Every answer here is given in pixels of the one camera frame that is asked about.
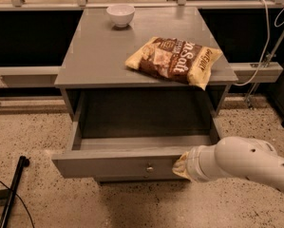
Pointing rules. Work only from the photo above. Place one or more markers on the yellow foam-padded gripper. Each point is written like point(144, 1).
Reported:
point(194, 164)

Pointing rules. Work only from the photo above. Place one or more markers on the grey top drawer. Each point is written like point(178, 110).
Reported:
point(117, 133)

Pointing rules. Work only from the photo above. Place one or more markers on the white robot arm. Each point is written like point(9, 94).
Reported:
point(233, 157)

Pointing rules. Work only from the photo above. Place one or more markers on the round metal drawer knob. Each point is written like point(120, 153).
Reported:
point(149, 168)

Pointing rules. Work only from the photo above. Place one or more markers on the brown yellow chip bag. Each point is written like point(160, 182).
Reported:
point(176, 60)

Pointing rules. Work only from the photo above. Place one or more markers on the grey wooden nightstand cabinet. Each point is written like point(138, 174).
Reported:
point(98, 88)

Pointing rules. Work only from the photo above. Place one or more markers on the white ceramic bowl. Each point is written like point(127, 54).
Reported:
point(121, 15)

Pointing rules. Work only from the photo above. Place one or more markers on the black metal stand leg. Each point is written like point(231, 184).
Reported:
point(8, 194)

